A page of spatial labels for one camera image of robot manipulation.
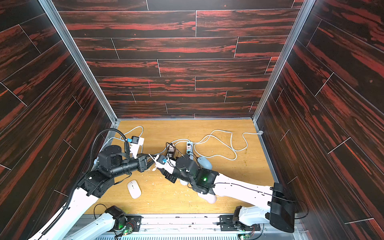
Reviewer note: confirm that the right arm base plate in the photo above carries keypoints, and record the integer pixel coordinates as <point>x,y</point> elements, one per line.
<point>232,222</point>

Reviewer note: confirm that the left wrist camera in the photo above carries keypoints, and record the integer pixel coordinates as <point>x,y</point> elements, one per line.
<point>135,144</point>

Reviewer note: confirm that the white mouse centre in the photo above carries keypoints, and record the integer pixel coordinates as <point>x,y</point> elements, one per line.
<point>184,183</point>

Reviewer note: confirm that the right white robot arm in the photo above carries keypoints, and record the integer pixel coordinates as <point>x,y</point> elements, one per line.
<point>268,205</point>

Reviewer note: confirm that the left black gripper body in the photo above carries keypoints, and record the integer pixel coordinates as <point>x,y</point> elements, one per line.
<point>140,162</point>

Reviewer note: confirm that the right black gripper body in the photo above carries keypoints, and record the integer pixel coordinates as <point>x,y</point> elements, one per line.
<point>170,175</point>

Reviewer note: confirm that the white wireless mouse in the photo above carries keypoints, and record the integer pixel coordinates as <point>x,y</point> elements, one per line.
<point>134,189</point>

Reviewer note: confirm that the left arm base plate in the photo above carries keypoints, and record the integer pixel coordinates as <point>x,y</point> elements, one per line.
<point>122,222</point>

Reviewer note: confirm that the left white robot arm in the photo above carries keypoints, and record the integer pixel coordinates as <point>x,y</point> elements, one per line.
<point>112,163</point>

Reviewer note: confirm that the aluminium frame left post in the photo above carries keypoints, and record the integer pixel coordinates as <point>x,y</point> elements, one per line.
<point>59,25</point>

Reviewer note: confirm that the white power strip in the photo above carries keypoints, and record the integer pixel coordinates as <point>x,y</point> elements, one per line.
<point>189,148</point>

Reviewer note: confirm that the aluminium frame post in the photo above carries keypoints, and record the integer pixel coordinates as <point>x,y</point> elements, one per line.
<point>59,25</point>
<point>302,16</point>

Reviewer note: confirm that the light blue mouse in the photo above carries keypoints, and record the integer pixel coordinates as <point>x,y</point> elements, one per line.
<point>204,163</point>

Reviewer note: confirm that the aluminium frame right post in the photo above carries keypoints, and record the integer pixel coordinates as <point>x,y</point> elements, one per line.
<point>302,16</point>

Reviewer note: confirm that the black power strip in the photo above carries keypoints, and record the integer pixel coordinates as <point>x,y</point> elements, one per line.
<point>171,151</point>

